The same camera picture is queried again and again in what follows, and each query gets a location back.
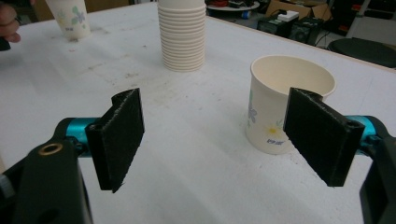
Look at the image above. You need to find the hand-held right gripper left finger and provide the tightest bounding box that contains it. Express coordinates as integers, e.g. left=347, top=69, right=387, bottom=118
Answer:
left=65, top=87, right=146, bottom=194

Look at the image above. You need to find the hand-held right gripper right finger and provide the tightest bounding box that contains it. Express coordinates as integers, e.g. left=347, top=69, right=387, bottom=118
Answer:
left=283, top=87, right=378, bottom=188

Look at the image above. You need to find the floral paper cup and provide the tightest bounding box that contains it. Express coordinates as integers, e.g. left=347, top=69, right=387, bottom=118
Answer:
left=45, top=0, right=92, bottom=41
left=245, top=54, right=337, bottom=156

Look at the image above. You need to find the stack of paper cups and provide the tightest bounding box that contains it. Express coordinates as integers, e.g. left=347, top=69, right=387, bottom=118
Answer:
left=157, top=0, right=207, bottom=74

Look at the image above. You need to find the white foam mat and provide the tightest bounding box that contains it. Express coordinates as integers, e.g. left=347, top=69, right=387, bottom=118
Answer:
left=0, top=2, right=396, bottom=224

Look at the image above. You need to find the black round stool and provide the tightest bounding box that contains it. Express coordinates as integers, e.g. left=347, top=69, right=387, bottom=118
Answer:
left=326, top=36, right=396, bottom=69

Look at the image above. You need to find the white stand leg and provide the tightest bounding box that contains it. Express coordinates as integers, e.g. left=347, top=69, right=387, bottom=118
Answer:
left=345, top=0, right=373, bottom=39

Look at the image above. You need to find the small white device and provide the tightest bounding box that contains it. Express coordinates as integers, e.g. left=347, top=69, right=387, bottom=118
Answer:
left=276, top=9, right=301, bottom=23

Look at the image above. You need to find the small cardboard box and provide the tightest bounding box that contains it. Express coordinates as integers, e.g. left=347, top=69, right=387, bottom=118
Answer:
left=265, top=0, right=333, bottom=21

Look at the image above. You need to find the white round table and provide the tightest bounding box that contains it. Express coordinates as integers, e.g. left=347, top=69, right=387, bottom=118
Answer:
left=205, top=0, right=262, bottom=12

